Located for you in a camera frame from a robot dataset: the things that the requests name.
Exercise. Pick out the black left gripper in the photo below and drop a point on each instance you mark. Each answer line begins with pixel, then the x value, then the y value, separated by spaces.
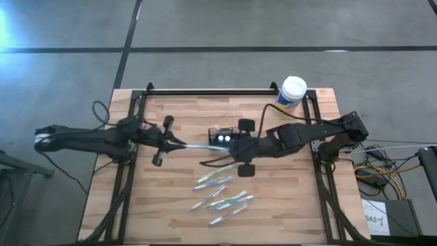
pixel 153 138

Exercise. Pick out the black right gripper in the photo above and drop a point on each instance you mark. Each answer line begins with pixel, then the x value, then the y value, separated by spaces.
pixel 252 148

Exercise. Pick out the small white-capped toothpaste tube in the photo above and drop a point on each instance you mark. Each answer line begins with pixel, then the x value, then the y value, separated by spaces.
pixel 221 138
pixel 227 138

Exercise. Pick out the blue packaged toothbrush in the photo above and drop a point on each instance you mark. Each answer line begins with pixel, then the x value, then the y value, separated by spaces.
pixel 205 147
pixel 234 202
pixel 211 183

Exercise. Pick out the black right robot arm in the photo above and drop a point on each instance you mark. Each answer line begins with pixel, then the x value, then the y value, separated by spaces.
pixel 307 133

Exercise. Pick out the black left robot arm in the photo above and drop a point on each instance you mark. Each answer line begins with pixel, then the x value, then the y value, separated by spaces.
pixel 85 140

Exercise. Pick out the wipes canister with white lid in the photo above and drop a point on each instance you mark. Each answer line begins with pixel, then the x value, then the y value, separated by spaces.
pixel 292 90

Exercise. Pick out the black power adapter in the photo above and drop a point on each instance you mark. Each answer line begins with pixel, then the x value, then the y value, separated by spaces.
pixel 372 179

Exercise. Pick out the black metal stand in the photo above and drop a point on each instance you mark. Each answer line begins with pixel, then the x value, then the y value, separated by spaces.
pixel 20 165

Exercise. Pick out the white paper sheet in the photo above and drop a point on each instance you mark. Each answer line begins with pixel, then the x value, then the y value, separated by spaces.
pixel 375 218

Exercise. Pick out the black flat box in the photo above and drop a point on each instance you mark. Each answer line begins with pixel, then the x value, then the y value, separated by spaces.
pixel 403 218

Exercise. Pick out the black metal table frame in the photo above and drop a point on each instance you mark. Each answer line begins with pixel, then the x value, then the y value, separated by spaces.
pixel 205 92

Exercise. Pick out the black cylindrical post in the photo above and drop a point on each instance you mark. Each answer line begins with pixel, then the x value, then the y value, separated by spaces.
pixel 430 167

